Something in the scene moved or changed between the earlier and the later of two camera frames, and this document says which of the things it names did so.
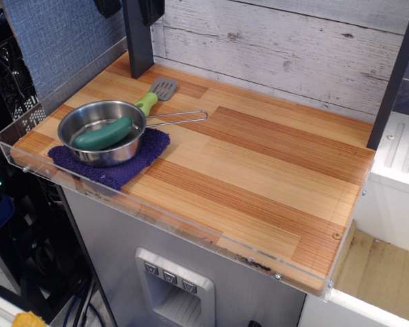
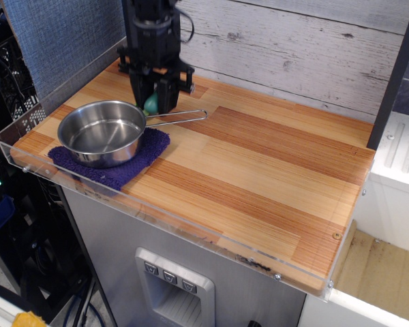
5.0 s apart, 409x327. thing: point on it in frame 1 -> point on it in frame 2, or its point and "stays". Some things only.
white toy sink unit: [380, 283] stays
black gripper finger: [108, 7] -> [153, 44]
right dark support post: [397, 76] stays
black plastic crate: [17, 92] stays
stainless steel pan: [122, 148] stays
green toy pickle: [104, 136] -> [151, 104]
